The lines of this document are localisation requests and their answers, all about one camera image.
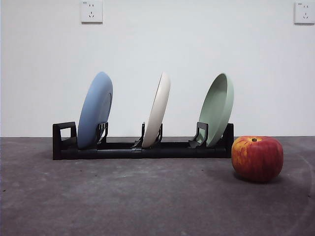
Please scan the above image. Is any cream white round plate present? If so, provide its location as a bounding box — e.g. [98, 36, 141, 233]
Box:
[142, 71, 171, 149]

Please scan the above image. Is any pale green round plate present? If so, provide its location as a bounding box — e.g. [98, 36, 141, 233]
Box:
[198, 72, 235, 148]

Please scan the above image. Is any blue round plate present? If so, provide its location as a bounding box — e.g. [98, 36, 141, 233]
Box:
[77, 71, 114, 150]

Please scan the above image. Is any black plastic plate rack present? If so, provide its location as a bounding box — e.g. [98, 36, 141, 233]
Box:
[52, 121, 234, 161]

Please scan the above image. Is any red yellow apple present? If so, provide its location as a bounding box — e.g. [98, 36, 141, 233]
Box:
[231, 135, 284, 183]

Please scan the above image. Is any white wall socket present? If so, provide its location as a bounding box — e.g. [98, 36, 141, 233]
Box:
[294, 1, 315, 26]
[81, 0, 103, 25]

